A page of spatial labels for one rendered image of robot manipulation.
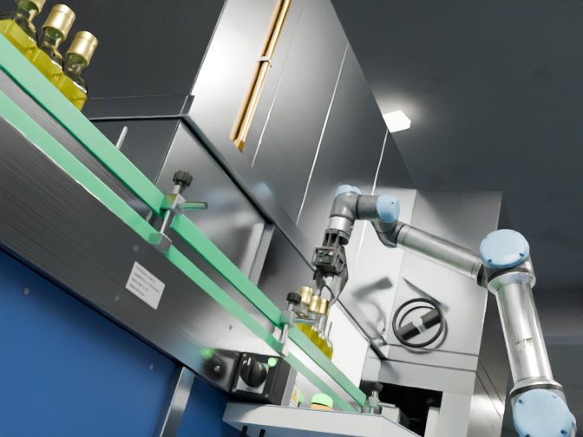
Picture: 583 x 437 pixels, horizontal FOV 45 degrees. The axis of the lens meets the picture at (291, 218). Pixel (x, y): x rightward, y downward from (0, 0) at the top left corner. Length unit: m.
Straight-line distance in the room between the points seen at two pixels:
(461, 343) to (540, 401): 1.25
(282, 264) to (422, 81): 2.52
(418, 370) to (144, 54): 1.67
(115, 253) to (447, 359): 2.05
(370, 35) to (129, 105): 2.53
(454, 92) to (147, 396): 3.50
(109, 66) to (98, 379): 1.04
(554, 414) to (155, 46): 1.26
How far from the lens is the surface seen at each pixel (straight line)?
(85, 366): 1.00
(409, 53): 4.16
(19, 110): 0.90
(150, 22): 1.92
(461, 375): 2.85
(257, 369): 1.24
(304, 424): 1.18
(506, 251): 1.82
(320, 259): 1.95
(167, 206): 1.08
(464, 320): 2.93
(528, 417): 1.66
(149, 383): 1.12
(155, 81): 1.76
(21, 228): 0.87
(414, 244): 2.06
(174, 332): 1.11
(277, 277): 1.97
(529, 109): 4.45
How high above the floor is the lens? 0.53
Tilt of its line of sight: 25 degrees up
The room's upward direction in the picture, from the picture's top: 16 degrees clockwise
